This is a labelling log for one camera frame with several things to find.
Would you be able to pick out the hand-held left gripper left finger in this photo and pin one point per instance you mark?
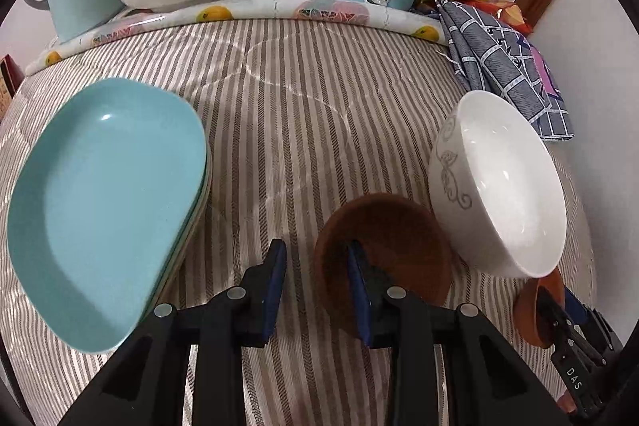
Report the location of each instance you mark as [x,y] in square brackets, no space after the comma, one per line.
[272,291]

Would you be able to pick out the green square plate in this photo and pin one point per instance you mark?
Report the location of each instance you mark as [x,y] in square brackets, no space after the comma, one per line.
[206,184]

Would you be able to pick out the striped quilted table cover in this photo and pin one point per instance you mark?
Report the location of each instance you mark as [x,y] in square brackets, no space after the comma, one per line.
[309,131]

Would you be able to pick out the deep white bowl vine print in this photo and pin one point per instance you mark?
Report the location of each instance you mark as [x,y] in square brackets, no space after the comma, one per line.
[504,186]

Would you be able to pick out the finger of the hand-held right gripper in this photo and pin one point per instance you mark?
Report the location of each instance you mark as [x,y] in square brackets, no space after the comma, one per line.
[575,303]
[554,313]

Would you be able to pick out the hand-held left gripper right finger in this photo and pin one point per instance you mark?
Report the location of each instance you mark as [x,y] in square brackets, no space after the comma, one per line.
[357,291]

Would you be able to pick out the small brown bowl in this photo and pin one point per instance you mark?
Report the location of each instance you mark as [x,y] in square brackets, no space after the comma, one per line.
[528,311]
[399,231]

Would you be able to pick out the blue square plate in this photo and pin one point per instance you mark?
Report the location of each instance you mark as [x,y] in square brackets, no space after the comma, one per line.
[110,206]

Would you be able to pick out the grey checked cloth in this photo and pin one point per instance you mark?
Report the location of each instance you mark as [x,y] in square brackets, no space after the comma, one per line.
[499,61]

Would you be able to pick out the patterned brown box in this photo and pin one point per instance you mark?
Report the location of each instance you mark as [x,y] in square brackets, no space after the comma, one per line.
[10,86]

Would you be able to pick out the red snack bag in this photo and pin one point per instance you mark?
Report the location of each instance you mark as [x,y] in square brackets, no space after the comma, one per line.
[504,14]

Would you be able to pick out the rolled fruit print tablecloth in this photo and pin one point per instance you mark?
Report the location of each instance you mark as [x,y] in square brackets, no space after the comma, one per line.
[274,9]

